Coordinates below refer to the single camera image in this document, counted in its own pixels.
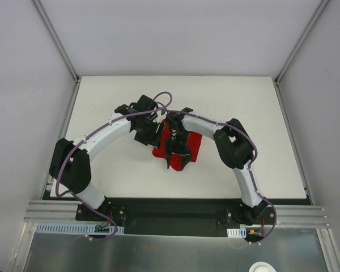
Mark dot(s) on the left white cable duct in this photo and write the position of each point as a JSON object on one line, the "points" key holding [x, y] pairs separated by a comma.
{"points": [[78, 229]]}

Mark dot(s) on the aluminium frame post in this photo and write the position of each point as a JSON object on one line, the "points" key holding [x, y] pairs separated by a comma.
{"points": [[311, 23], [46, 21]]}

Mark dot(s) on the aluminium front rail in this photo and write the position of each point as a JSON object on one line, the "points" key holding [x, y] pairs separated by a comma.
{"points": [[293, 216]]}

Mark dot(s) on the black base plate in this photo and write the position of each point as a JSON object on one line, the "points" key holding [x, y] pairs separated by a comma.
{"points": [[177, 217]]}

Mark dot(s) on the right aluminium frame post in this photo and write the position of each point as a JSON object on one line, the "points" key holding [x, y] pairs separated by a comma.
{"points": [[311, 23]]}

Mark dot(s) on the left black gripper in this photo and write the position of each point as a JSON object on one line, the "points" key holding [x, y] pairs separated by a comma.
{"points": [[154, 137]]}

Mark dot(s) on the white round object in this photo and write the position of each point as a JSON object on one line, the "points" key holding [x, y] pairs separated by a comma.
{"points": [[261, 267]]}

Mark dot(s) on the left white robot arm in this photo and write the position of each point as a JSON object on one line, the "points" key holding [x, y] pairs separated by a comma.
{"points": [[71, 160]]}

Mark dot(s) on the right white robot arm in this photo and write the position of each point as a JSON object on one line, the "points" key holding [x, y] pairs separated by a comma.
{"points": [[235, 150]]}

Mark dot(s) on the right white cable duct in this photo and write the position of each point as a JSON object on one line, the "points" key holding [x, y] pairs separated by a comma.
{"points": [[239, 233]]}

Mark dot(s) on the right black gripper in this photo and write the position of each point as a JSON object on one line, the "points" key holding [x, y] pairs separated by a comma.
{"points": [[178, 148]]}

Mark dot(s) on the red t-shirt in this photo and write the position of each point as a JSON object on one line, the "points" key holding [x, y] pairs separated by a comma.
{"points": [[194, 145]]}

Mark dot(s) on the white cable duct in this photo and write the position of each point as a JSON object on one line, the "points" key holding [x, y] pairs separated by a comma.
{"points": [[239, 233], [78, 229]]}

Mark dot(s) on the left aluminium frame post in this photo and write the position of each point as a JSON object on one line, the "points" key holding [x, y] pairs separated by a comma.
{"points": [[46, 21]]}

